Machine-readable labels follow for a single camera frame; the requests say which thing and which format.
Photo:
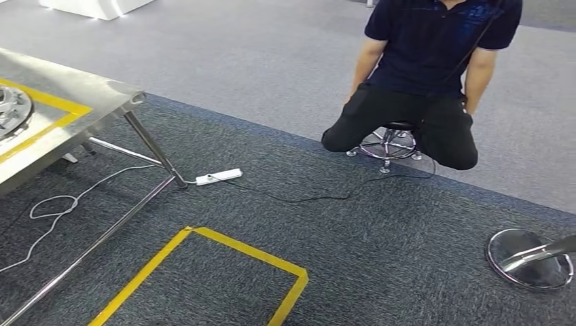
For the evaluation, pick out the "steel workbench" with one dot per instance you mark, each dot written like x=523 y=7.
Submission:
x=90 y=94

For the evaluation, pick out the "white power strip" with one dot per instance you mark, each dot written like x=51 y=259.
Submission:
x=220 y=177

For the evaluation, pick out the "chrome stool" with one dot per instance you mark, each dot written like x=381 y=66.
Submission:
x=389 y=144

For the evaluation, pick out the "person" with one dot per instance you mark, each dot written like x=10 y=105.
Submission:
x=427 y=45

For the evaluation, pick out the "chrome stanchion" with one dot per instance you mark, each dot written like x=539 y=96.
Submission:
x=531 y=261

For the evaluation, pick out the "grey wheel hubcap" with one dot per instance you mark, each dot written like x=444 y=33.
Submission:
x=13 y=112

